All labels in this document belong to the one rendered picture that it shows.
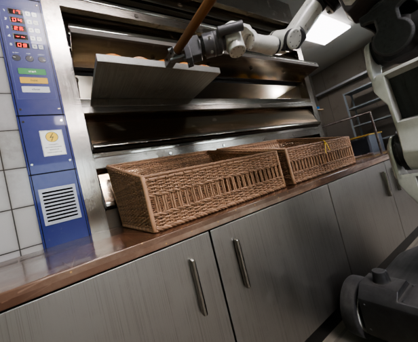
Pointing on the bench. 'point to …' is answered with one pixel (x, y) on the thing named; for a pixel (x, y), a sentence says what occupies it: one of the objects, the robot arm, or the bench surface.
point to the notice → (52, 142)
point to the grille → (60, 204)
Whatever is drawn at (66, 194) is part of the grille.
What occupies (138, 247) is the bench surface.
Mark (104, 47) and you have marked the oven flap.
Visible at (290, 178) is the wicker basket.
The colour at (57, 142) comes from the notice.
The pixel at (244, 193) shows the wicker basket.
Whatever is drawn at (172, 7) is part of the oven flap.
